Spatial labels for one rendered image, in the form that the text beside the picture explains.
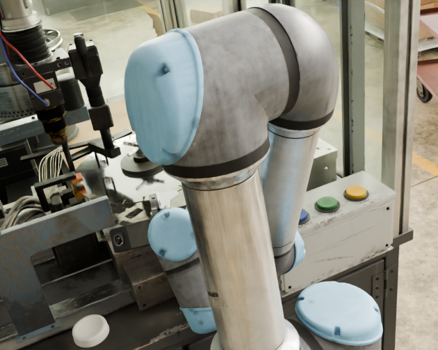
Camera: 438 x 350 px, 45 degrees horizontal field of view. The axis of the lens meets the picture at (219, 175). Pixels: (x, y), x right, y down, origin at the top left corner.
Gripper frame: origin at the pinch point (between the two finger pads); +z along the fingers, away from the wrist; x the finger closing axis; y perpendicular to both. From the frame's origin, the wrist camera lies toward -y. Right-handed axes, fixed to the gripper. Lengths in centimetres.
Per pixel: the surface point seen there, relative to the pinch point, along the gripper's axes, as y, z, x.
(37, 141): -33, 71, 34
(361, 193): 41.2, -8.5, -2.4
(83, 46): -6.1, -11.9, 36.5
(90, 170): -12.4, 13.8, 16.0
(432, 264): 104, 94, -44
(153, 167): 1.8, 7.0, 12.9
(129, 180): -3.9, 6.0, 11.2
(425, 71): 183, 200, 48
